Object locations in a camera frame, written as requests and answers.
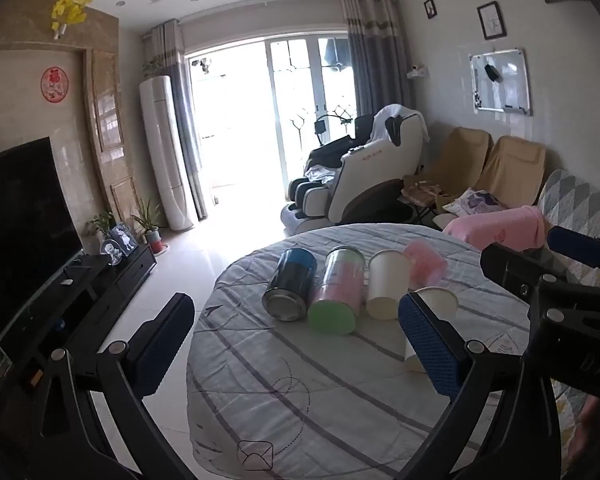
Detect red round wall decoration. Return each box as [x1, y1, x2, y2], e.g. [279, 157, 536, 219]
[41, 65, 69, 103]

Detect purple patterned pillow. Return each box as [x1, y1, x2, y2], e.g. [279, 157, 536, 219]
[442, 188, 509, 217]

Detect round table, striped cloth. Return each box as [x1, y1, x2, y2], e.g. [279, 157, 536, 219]
[186, 223, 588, 480]

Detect wall whiteboard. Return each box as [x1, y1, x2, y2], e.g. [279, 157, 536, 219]
[468, 48, 533, 118]

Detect small potted plant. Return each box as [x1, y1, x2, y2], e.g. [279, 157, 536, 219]
[87, 209, 117, 241]

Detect medium black picture frame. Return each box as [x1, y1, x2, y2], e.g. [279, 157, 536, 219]
[476, 0, 508, 40]

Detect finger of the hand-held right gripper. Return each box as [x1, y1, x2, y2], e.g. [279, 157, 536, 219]
[547, 225, 600, 272]
[480, 243, 583, 311]

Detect white paper cup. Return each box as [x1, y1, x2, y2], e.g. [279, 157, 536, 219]
[404, 286, 460, 374]
[364, 248, 412, 321]

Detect blue metal cup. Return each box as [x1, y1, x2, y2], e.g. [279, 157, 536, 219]
[261, 248, 317, 322]

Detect black television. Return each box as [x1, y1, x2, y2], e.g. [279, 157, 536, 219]
[0, 136, 85, 307]

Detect clear cup with green lid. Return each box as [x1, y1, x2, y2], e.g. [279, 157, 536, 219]
[307, 244, 366, 337]

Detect pink plastic cup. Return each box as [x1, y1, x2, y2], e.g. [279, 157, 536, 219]
[403, 239, 449, 289]

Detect potted plant in red pot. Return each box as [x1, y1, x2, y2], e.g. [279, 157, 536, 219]
[129, 198, 165, 254]

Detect black television stand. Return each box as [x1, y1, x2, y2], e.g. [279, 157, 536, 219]
[0, 244, 158, 411]

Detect yellow artificial flowers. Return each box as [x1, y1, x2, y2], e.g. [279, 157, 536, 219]
[51, 0, 94, 41]

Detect tabletop photo frame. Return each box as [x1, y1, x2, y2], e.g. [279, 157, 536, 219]
[110, 222, 136, 256]

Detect white standing air conditioner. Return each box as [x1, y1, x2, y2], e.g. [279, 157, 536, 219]
[139, 75, 194, 231]

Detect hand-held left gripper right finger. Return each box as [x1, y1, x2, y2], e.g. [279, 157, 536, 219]
[365, 291, 567, 480]

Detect person's right forearm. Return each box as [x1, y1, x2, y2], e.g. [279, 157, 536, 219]
[569, 394, 600, 480]

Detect pink blanket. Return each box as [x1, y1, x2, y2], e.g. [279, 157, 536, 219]
[442, 205, 546, 252]

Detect white massage chair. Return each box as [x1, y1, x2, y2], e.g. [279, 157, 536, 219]
[280, 103, 430, 235]

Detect tan covered sofa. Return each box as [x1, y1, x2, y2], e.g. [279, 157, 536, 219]
[403, 126, 494, 213]

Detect patterned sofa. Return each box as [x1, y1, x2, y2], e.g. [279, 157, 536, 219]
[534, 168, 600, 288]

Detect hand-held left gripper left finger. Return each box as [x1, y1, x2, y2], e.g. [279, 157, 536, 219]
[27, 291, 196, 480]

